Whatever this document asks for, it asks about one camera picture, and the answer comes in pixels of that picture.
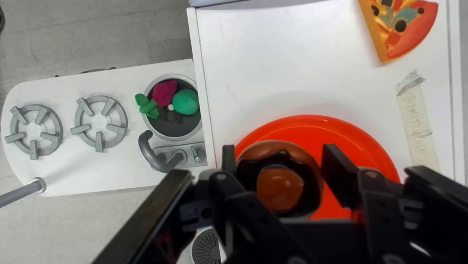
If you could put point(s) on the brown donut toy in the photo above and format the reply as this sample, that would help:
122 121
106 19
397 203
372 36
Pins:
285 177

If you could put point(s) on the white toy kitchen stove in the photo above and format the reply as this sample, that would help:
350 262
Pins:
83 134

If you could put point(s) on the white cabinet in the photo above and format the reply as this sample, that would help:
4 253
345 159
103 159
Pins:
261 61

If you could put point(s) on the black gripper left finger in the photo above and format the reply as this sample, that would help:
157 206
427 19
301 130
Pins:
137 234

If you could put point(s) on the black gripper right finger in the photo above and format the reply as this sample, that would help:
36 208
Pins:
422 221

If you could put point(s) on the green toy vegetable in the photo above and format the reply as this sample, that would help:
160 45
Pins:
187 102

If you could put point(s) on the pizza slice toy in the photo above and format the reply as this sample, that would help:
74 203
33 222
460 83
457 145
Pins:
399 27

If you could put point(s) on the pink toy vegetable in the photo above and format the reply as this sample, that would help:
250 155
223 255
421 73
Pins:
165 93

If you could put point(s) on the green toy leaf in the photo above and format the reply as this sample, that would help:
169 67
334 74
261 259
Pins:
147 107

